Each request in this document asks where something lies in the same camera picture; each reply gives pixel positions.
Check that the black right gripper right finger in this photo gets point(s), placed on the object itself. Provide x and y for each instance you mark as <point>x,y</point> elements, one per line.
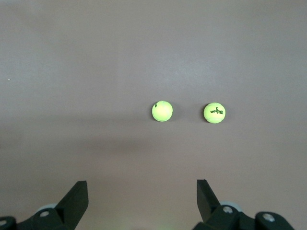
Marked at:
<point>208,206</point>

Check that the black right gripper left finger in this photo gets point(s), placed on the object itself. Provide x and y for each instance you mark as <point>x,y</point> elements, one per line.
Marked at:
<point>69,206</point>

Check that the yellow tennis ball Wilson print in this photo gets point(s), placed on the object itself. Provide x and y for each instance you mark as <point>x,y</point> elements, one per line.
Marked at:
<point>214,112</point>

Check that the yellow tennis ball small mark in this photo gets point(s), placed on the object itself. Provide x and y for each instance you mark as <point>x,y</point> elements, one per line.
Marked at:
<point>162,111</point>

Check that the brown table mat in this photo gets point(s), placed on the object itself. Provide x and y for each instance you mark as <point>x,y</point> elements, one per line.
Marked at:
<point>96,72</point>

